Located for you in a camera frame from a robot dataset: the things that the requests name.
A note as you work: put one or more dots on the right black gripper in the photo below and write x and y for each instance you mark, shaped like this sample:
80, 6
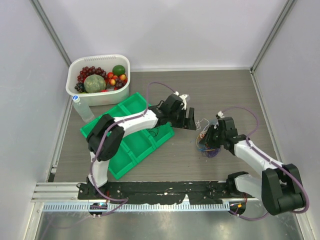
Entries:
207, 141

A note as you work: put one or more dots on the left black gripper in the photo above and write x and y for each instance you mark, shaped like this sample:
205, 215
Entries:
188, 123

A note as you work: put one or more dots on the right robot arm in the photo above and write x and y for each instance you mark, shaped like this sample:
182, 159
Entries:
279, 187

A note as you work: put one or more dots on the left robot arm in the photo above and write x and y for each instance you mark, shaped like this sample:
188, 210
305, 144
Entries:
106, 136

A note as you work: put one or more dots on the green compartment tray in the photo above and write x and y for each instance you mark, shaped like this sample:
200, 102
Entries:
135, 147

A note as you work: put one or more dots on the green lime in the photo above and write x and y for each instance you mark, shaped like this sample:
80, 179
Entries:
118, 70

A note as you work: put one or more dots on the red yellow cherries bunch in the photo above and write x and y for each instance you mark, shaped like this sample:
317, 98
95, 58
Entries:
115, 82

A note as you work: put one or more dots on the white plastic basket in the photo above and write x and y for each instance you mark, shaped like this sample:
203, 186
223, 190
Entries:
107, 62

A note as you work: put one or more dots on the green melon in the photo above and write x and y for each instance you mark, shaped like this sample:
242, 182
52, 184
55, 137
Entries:
94, 84

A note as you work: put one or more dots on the clear water bottle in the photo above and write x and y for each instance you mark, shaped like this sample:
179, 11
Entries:
83, 109

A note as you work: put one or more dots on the dark grape bunch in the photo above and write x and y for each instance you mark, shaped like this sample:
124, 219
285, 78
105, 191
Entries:
79, 87

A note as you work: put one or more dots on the red grape bunch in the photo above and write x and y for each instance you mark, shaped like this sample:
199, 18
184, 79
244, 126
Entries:
88, 71

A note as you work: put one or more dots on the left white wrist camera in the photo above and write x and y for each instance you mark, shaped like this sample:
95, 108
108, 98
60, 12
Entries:
184, 97

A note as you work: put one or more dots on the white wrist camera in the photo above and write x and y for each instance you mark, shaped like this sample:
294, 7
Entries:
220, 115
184, 97

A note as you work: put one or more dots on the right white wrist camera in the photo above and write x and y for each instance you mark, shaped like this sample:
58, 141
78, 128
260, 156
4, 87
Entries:
220, 115

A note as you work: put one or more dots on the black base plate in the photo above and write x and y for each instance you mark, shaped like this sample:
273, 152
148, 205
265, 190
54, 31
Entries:
160, 192

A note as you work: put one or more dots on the white slotted cable duct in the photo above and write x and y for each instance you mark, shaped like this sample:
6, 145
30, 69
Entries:
94, 207

